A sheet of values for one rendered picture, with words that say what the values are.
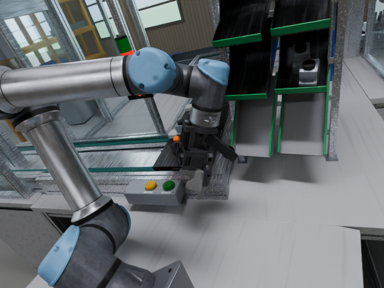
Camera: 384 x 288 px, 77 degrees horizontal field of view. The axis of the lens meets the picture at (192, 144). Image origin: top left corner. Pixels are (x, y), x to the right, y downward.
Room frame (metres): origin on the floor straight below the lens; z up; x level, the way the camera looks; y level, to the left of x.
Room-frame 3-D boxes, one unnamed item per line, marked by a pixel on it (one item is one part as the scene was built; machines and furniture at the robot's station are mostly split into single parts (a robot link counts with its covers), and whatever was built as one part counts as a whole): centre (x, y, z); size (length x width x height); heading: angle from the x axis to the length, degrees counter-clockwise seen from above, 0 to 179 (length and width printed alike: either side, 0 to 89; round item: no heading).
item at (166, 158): (0.84, 0.02, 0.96); 0.24 x 0.24 x 0.02; 65
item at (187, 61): (2.96, -0.29, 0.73); 0.62 x 0.42 x 0.23; 65
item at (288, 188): (1.24, -0.17, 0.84); 1.50 x 1.41 x 0.03; 65
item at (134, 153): (0.99, 0.28, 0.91); 0.84 x 0.28 x 0.10; 65
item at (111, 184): (0.82, 0.33, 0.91); 0.89 x 0.06 x 0.11; 65
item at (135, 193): (0.68, 0.18, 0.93); 0.21 x 0.07 x 0.06; 65
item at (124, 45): (1.03, 0.14, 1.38); 0.05 x 0.05 x 0.05
